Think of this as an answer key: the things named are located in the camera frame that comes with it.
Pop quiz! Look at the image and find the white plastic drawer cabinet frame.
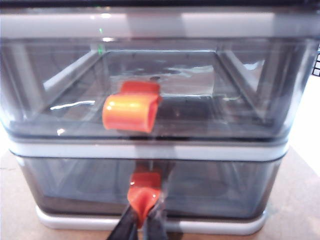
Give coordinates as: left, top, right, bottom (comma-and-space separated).
0, 7, 320, 237

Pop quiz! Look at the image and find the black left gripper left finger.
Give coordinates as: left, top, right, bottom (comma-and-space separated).
106, 202, 139, 240

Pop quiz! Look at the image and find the black Rubik's cube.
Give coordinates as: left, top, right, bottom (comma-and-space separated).
311, 41, 320, 76

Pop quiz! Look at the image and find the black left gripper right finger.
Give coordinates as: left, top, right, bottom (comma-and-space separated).
143, 196, 169, 240

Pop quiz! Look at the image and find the transparent grey drawer orange handle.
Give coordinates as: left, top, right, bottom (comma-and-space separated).
14, 152, 281, 221
0, 34, 320, 147

